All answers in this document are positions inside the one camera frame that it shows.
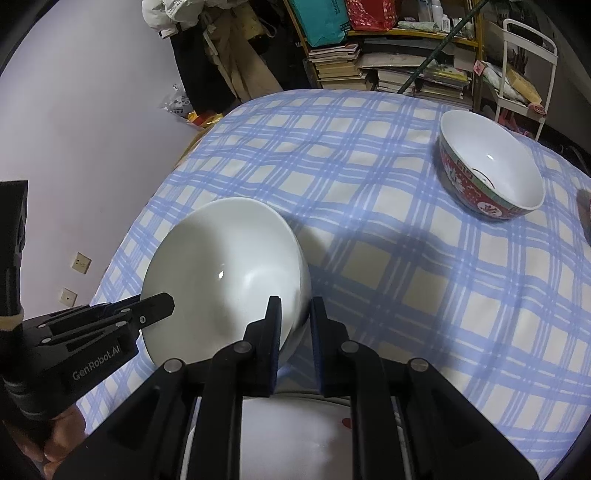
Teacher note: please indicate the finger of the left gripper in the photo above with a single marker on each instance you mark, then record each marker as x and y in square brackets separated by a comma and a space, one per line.
[140, 312]

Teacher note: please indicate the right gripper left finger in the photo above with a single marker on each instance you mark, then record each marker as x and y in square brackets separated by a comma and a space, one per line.
[185, 420]

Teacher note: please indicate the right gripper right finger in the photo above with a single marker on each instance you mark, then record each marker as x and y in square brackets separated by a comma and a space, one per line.
[408, 421]

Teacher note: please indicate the large white bowl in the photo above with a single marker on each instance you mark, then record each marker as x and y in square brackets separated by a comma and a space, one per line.
[221, 265]

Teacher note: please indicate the person's left hand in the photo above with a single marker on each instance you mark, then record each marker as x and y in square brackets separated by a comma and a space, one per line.
[68, 432]

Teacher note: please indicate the blue plaid tablecloth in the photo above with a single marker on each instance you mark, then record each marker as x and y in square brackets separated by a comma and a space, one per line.
[502, 309]

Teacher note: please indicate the red patterned bowl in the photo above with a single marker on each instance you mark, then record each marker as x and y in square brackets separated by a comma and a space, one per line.
[491, 171]

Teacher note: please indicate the beige trench coat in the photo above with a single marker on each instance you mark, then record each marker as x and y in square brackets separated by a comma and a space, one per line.
[243, 70]

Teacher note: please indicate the white puffer jacket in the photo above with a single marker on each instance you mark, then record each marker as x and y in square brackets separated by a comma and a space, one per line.
[168, 18]

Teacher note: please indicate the stack of books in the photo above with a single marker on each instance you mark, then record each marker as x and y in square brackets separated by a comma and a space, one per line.
[337, 67]

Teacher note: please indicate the teal bag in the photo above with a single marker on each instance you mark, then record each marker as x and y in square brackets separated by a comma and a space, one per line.
[325, 22]

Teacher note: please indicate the red gift bag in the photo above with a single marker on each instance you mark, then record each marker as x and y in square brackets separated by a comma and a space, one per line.
[372, 15]

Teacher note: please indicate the white rolling cart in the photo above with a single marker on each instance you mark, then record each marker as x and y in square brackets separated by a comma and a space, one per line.
[513, 92]

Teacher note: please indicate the dark green pole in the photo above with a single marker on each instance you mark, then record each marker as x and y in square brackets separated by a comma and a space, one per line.
[449, 37]

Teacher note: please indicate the white wall socket lower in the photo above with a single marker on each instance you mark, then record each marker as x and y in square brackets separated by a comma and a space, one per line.
[67, 297]

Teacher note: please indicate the white wall socket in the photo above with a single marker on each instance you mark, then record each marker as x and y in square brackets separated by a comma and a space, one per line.
[81, 263]
[67, 297]

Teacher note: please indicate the white wall socket upper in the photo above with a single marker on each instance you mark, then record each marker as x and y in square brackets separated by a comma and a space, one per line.
[81, 263]

